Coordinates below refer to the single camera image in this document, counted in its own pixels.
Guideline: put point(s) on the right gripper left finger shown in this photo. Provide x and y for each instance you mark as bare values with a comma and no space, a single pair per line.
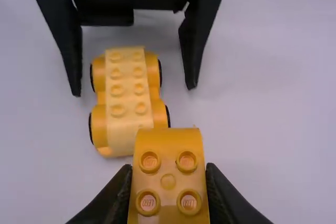
105,197

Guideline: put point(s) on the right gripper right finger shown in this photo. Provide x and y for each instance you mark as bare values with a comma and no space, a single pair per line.
233,197

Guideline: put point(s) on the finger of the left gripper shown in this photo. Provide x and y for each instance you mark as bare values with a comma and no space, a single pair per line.
71,45
199,37

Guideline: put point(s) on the yellow curved toy brick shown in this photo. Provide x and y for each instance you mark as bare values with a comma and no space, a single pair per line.
168,182

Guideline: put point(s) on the yellow toy car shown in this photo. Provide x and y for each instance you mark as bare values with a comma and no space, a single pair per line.
126,98

